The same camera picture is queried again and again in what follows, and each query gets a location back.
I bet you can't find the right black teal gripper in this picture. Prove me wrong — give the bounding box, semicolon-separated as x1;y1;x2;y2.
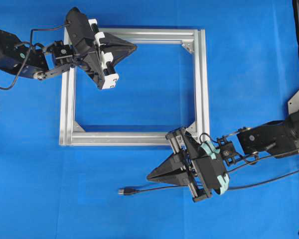
147;127;230;202

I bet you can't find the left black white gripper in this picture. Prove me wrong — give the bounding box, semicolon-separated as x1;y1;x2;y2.
65;7;137;90

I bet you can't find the black USB cable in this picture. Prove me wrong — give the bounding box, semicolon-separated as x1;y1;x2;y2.
118;167;299;196

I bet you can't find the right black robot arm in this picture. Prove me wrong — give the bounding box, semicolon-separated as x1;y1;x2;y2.
147;110;299;202

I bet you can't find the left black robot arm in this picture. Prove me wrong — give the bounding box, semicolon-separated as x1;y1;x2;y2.
0;7;137;90

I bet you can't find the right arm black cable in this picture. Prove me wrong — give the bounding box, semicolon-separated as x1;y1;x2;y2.
199;132;299;175

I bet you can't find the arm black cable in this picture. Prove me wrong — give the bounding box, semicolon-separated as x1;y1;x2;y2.
0;23;70;91
199;132;299;175

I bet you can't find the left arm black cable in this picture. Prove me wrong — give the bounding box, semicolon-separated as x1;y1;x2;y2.
0;23;70;91

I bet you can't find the square aluminium extrusion frame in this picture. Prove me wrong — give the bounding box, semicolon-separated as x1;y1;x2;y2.
59;28;210;146

